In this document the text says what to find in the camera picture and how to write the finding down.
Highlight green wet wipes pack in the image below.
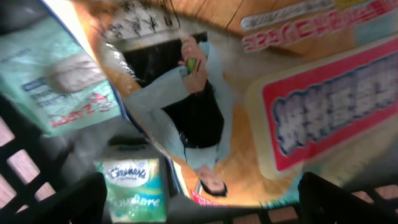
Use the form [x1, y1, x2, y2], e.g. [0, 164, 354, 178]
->
[1, 16, 120, 137]

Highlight yellow snack bag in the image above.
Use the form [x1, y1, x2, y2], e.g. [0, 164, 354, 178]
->
[45, 1, 397, 208]

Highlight grey plastic shopping basket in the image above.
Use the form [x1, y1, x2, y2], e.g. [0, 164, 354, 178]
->
[1, 99, 397, 223]

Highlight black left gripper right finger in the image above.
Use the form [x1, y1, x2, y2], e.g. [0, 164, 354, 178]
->
[298, 172, 397, 224]

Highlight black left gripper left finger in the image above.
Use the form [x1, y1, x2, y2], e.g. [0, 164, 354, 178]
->
[18, 172, 107, 224]

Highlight green tissue pack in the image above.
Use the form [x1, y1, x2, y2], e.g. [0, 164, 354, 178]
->
[95, 144, 167, 223]

